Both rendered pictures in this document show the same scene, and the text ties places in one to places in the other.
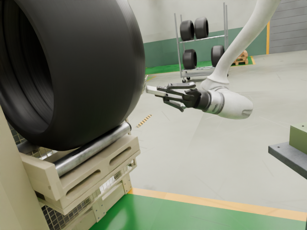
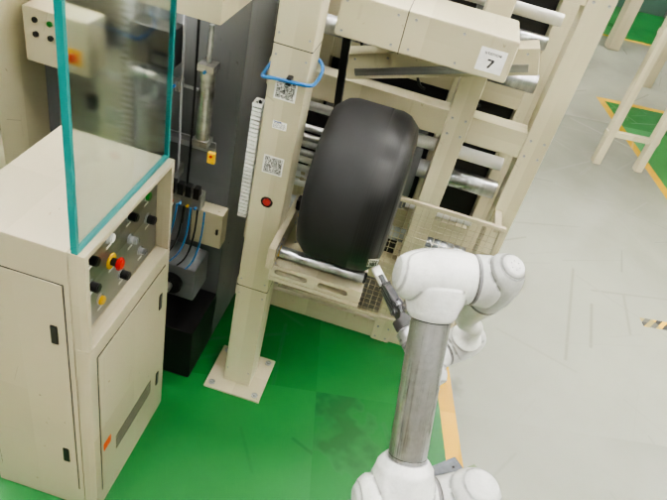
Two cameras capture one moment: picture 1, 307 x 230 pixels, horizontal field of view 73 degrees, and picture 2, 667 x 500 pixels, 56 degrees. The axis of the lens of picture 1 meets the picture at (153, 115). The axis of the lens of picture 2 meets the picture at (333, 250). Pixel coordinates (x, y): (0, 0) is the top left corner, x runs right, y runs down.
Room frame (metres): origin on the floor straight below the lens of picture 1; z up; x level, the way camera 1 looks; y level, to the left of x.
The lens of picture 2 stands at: (-0.30, -1.36, 2.40)
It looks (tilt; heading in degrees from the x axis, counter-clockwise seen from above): 38 degrees down; 58
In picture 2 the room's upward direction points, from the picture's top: 15 degrees clockwise
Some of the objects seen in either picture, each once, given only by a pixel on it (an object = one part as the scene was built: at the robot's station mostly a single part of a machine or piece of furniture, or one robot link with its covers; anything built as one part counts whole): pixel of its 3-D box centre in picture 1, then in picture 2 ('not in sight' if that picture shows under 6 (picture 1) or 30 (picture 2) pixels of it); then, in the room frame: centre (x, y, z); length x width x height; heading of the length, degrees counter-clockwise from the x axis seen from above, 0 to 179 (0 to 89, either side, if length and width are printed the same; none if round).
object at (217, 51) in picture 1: (203, 46); not in sight; (6.09, -1.68, 0.96); 1.30 x 0.62 x 1.92; 64
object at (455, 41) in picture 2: not in sight; (428, 27); (1.00, 0.50, 1.71); 0.61 x 0.25 x 0.15; 144
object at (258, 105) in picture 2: not in sight; (252, 161); (0.42, 0.49, 1.19); 0.05 x 0.04 x 0.48; 54
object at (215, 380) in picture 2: not in sight; (240, 372); (0.50, 0.46, 0.01); 0.27 x 0.27 x 0.02; 54
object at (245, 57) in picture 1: (236, 57); not in sight; (8.68, -3.73, 0.22); 1.27 x 0.90 x 0.43; 156
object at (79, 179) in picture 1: (98, 163); (317, 276); (0.64, 0.22, 0.84); 0.36 x 0.09 x 0.06; 144
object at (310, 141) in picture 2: not in sight; (307, 150); (0.77, 0.77, 1.05); 0.20 x 0.15 x 0.30; 144
